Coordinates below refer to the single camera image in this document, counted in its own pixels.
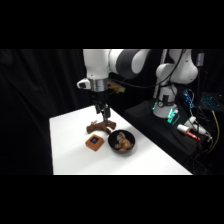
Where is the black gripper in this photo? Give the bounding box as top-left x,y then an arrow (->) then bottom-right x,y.
91,89 -> 111,122

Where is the orange block with blue centre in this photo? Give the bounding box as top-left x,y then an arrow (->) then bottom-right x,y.
84,133 -> 105,152

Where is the brown wooden branch toy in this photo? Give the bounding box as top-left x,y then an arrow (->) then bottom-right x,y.
85,119 -> 117,135

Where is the black bowl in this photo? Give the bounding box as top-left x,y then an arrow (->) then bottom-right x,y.
107,129 -> 137,154

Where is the brown plush toy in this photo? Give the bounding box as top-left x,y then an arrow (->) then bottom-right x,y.
114,131 -> 134,153

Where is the black robot stand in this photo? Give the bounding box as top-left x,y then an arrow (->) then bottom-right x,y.
123,98 -> 224,176

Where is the black curtain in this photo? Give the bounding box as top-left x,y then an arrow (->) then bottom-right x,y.
0,49 -> 224,176

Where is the green light box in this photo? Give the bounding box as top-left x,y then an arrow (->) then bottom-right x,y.
166,108 -> 180,126

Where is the white cylinder with red tip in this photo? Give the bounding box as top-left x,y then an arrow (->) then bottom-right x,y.
176,123 -> 202,142

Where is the blue circuit board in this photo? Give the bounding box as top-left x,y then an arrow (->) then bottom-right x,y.
182,89 -> 195,109

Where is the blue lit keyboard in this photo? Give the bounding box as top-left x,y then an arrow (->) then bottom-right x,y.
200,92 -> 223,111

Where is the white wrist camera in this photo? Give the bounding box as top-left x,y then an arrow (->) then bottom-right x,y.
76,78 -> 92,90

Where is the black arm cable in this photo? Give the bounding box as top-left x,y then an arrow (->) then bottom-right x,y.
108,49 -> 186,90

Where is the yellow cable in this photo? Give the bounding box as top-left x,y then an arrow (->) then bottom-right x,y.
205,110 -> 221,154

